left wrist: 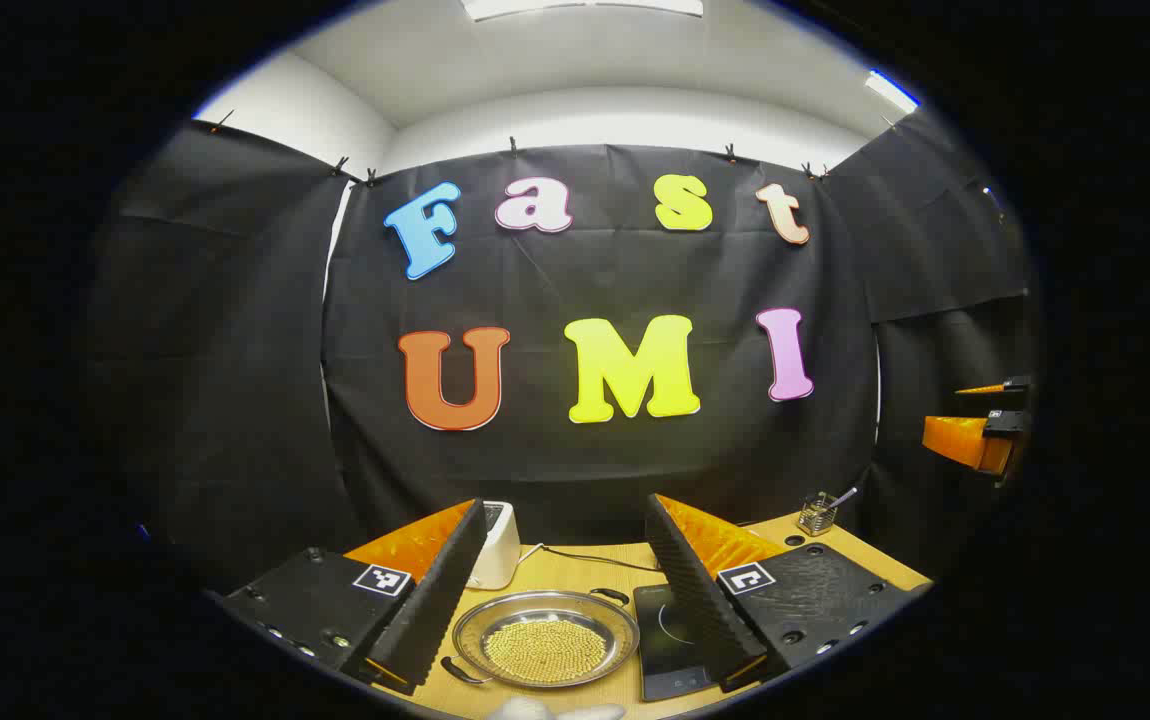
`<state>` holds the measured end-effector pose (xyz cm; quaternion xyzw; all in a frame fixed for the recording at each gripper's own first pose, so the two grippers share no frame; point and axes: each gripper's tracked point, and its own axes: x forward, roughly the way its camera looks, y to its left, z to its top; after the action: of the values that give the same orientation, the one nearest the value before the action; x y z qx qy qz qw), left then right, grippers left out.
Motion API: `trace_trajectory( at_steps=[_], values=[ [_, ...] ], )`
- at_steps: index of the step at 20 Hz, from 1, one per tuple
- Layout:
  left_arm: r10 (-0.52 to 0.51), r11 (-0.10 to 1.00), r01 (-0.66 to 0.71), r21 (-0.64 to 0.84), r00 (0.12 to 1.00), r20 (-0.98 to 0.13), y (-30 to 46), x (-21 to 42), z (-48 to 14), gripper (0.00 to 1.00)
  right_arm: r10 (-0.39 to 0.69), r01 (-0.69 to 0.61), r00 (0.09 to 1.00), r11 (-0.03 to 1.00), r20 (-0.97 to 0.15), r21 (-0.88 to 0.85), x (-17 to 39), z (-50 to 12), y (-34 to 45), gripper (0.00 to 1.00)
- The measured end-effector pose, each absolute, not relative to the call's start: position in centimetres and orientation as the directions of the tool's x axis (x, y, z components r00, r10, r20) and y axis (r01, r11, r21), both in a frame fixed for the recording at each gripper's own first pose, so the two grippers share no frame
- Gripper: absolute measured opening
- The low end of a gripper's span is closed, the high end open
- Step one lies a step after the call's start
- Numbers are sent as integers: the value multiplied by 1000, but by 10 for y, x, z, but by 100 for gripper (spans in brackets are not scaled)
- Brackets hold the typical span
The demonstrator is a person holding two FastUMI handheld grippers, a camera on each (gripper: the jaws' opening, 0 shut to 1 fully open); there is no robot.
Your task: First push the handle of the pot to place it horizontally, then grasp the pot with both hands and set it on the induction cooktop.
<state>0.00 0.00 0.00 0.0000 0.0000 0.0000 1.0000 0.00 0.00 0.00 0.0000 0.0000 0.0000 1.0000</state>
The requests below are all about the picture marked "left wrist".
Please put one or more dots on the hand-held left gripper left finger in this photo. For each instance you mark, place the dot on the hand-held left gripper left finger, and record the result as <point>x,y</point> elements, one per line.
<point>435,600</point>

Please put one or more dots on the white toaster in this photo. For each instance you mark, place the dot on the white toaster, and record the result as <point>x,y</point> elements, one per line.
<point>497,550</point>

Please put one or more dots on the black induction cooktop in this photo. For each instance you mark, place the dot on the black induction cooktop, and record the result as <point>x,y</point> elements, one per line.
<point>670,640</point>

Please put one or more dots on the steel pot with beans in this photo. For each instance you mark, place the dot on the steel pot with beans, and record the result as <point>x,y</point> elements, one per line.
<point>545,645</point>

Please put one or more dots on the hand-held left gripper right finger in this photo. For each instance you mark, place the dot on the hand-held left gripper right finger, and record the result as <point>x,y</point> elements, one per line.
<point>697,600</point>

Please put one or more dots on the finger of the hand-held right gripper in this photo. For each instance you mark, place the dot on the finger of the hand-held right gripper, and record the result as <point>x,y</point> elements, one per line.
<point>960,438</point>
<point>1015,385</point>

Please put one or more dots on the ceiling light panel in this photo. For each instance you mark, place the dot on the ceiling light panel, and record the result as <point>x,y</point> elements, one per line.
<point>575,6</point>
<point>890,90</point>

